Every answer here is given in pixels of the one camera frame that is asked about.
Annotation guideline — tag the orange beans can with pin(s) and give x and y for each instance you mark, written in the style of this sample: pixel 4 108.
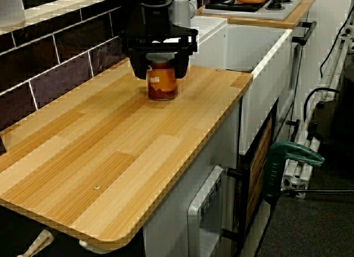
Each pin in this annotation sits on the orange beans can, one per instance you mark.
pixel 161 85

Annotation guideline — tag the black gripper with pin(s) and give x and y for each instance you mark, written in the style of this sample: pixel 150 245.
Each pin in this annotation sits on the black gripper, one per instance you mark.
pixel 156 27

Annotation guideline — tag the grey toy stove top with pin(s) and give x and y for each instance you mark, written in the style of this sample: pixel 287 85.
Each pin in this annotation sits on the grey toy stove top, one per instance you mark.
pixel 276 12

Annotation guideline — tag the white kitchen cabinet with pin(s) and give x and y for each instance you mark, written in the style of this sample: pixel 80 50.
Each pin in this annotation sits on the white kitchen cabinet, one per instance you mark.
pixel 171 221

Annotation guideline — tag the white hook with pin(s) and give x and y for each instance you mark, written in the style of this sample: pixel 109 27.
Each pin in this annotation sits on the white hook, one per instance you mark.
pixel 88 245

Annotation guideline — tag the black stove grate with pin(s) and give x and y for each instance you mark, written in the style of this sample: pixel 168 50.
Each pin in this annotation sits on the black stove grate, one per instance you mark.
pixel 221 4

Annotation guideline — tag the grey toy faucet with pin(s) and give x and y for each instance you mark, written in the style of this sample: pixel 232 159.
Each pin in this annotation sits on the grey toy faucet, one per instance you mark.
pixel 184 11

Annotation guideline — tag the white shelf ledge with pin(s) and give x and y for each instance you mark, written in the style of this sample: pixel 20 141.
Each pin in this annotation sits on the white shelf ledge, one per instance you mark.
pixel 55 5

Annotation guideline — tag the green clamp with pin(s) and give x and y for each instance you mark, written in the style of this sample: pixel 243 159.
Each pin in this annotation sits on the green clamp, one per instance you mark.
pixel 290 152

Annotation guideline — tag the grey toy dishwasher panel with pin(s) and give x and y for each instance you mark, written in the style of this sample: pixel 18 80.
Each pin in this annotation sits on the grey toy dishwasher panel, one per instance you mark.
pixel 193 212

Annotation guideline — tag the white toy sink unit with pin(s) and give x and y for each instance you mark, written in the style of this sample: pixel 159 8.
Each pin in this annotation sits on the white toy sink unit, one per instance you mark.
pixel 262 102

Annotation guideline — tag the aluminium frame rail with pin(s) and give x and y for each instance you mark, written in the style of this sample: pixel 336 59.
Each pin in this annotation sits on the aluminium frame rail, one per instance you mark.
pixel 297 179

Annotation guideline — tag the black stove knob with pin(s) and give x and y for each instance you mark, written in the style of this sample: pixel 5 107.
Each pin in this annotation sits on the black stove knob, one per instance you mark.
pixel 275 4

